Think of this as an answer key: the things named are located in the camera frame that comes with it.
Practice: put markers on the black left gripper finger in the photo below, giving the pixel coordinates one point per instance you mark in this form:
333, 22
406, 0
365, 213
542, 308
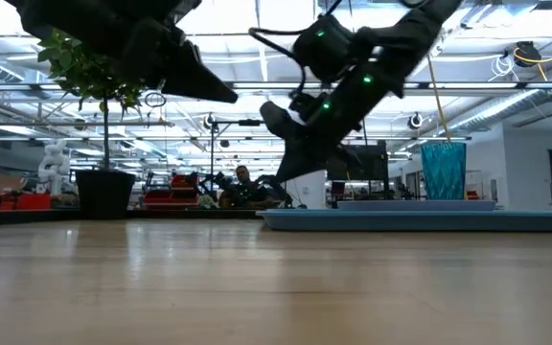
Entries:
194, 79

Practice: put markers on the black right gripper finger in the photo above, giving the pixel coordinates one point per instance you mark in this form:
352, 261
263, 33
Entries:
309, 155

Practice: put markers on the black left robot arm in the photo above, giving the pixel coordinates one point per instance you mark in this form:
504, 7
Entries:
89, 24

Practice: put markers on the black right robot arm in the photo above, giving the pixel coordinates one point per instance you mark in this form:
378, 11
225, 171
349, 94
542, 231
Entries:
415, 29

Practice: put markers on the blue plastic tray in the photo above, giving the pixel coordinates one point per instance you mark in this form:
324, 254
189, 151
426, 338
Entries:
400, 221

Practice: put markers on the blue translucent plastic cup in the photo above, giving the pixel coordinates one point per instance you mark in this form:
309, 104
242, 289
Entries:
443, 170

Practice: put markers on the black monitor screen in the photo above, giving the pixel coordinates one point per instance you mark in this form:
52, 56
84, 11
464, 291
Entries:
357, 165

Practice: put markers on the green leafy plant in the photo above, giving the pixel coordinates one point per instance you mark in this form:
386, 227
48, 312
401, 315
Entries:
89, 72

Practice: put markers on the person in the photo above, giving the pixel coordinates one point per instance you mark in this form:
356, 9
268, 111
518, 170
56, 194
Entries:
245, 191

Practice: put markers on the red storage bins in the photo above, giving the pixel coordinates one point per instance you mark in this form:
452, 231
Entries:
170, 194

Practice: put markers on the black plant pot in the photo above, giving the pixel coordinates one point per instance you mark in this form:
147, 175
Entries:
105, 194

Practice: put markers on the white robot figure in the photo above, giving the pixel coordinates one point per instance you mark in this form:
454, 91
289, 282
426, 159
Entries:
54, 165

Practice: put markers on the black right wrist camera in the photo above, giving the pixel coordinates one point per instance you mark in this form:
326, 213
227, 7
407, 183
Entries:
324, 48

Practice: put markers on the black aluminium table frame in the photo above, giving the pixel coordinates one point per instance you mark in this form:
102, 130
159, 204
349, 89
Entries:
185, 214

